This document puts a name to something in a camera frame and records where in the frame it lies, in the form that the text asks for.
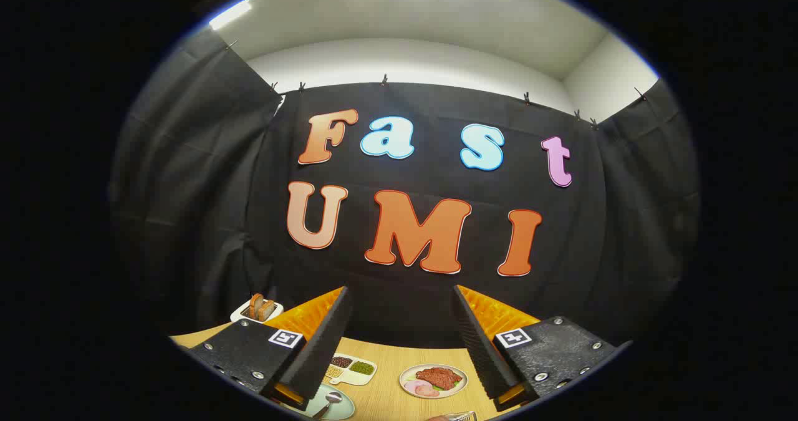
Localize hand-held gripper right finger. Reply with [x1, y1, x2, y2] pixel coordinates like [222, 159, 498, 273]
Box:
[452, 284, 633, 412]

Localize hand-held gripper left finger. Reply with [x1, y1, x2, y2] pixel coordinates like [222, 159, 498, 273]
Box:
[187, 286, 354, 411]

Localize wooden-handled metal spoon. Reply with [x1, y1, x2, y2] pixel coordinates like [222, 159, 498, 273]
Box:
[312, 391, 343, 419]

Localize beige round dinner plate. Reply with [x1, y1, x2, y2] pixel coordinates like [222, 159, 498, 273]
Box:
[399, 363, 468, 399]

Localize white divided snack tray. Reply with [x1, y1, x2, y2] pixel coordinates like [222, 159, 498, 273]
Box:
[324, 352, 378, 387]

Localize brown steak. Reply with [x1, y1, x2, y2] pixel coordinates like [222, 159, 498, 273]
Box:
[416, 367, 463, 390]

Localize light blue round plate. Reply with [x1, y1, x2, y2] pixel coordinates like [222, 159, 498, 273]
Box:
[284, 382, 356, 421]

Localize cream white toaster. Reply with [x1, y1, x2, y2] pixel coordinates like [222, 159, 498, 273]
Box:
[231, 299, 284, 325]

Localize long ceiling light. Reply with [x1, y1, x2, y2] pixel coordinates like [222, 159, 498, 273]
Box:
[209, 0, 253, 31]

